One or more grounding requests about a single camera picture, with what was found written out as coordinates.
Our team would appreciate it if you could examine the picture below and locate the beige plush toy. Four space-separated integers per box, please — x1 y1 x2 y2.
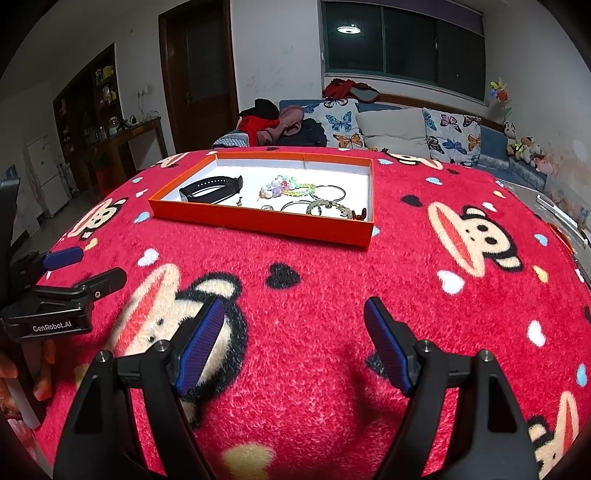
519 136 546 162

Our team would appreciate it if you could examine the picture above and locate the colourful flower toy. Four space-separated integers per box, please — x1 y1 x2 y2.
489 78 513 123

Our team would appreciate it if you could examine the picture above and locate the grey sofa cushion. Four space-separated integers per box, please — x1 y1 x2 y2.
355 108 432 160

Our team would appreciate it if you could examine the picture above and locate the black fitness band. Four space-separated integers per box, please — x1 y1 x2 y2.
179 174 244 203

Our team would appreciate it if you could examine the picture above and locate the pastel bead bracelet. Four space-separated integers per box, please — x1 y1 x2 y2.
260 174 301 200

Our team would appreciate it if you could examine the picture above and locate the butterfly print pillow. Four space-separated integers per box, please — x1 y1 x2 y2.
422 107 483 167
302 98 365 151

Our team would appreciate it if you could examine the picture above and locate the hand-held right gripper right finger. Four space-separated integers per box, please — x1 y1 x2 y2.
364 296 540 480

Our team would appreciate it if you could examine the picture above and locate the dark navy garment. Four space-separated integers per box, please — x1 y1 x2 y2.
281 117 326 148

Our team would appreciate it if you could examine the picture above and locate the dark window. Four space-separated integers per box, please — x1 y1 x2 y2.
321 0 488 100

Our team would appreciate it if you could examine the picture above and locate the green bead bracelet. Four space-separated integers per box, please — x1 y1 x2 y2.
306 198 352 219

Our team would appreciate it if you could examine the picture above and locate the red monkey-print blanket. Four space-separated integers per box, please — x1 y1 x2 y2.
32 148 591 480

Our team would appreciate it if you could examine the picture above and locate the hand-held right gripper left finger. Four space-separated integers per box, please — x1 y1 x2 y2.
53 295 227 480

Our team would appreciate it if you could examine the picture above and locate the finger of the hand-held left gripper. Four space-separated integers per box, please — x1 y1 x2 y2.
39 246 84 273
34 267 127 302

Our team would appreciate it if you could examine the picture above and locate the white refrigerator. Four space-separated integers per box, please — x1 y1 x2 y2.
25 134 72 217

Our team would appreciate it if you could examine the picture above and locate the black garment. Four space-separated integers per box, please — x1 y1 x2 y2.
240 98 280 121

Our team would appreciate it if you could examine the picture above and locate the orange jewelry box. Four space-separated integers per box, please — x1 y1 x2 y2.
148 153 376 250

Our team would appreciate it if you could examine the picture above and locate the dark wooden door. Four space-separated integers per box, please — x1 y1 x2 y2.
158 0 238 155

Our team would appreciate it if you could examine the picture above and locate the mauve pink garment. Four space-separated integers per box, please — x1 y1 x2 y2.
256 106 303 146

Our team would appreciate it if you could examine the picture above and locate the dark wooden desk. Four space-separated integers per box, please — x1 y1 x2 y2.
81 117 169 195

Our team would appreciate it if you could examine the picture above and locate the person's left hand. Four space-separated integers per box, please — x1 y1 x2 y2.
0 342 58 415

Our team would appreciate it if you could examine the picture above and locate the blue sofa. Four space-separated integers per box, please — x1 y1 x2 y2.
212 98 555 185

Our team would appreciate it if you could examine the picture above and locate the dark shelf cabinet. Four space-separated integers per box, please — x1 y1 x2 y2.
53 44 123 153

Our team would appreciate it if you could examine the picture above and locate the red garment on sofa back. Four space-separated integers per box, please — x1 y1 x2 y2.
323 78 382 103

